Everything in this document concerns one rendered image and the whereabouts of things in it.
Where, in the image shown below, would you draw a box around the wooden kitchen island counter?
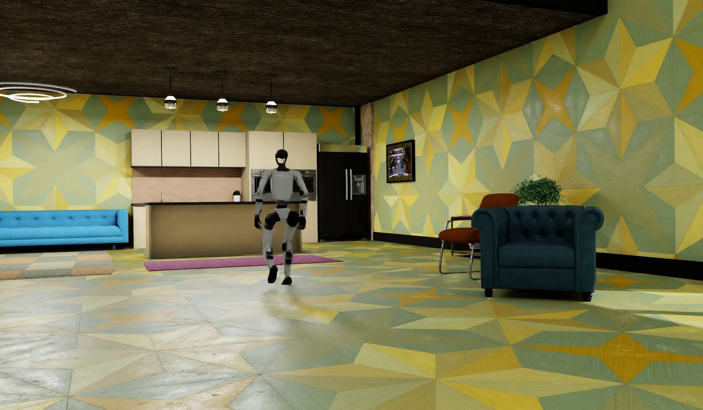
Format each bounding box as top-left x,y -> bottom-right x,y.
131,201 -> 308,260

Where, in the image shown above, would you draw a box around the robot right leg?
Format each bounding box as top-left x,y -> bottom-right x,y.
263,205 -> 283,284

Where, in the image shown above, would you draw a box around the robot leg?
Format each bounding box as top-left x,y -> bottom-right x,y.
263,205 -> 283,284
280,205 -> 300,286

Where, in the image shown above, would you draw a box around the robot left leg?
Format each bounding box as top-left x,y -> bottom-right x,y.
280,205 -> 300,286

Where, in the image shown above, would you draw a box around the built-in steel oven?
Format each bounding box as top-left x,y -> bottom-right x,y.
250,169 -> 317,202

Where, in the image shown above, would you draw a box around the robot white torso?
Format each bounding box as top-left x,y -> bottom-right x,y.
268,168 -> 297,207

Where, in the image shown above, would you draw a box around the purple floor rug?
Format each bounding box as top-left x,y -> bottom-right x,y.
143,254 -> 344,272

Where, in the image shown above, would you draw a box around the black double-door refrigerator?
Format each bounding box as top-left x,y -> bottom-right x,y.
317,151 -> 371,241

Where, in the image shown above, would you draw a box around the tall beige oven cabinet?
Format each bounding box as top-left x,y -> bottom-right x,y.
246,131 -> 319,245

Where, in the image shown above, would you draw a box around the bright blue sofa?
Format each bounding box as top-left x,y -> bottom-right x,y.
0,209 -> 130,251

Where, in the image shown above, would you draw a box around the patchwork pastel rug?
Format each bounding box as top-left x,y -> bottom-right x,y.
0,251 -> 116,281

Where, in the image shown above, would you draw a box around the dark teal tufted armchair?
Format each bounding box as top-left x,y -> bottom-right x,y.
471,205 -> 605,303

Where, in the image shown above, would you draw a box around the green leafy potted plant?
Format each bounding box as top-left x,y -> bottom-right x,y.
511,176 -> 565,206

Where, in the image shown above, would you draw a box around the beige wall cabinets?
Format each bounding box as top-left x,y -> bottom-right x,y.
131,129 -> 247,169

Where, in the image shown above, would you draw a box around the framed wall picture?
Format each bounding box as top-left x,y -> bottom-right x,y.
385,139 -> 416,184

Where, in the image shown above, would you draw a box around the orange chair metal frame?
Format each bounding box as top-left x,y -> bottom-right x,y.
438,193 -> 520,280

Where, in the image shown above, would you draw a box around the white ring ceiling light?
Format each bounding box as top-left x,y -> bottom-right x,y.
0,82 -> 77,104

